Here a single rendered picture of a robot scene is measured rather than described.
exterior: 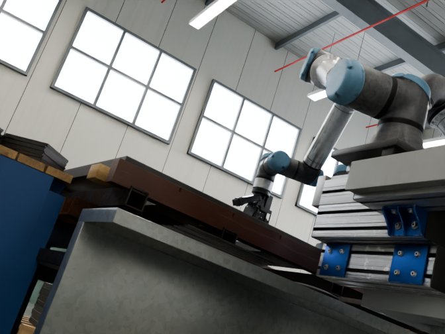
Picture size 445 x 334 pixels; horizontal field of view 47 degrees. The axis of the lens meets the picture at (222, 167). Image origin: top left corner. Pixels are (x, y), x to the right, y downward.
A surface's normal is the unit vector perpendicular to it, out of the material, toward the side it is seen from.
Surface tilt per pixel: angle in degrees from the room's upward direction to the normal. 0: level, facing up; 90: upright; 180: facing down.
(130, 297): 90
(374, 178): 90
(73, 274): 90
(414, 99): 90
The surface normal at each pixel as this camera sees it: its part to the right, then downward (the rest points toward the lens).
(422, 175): -0.82, -0.40
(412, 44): 0.50, -0.11
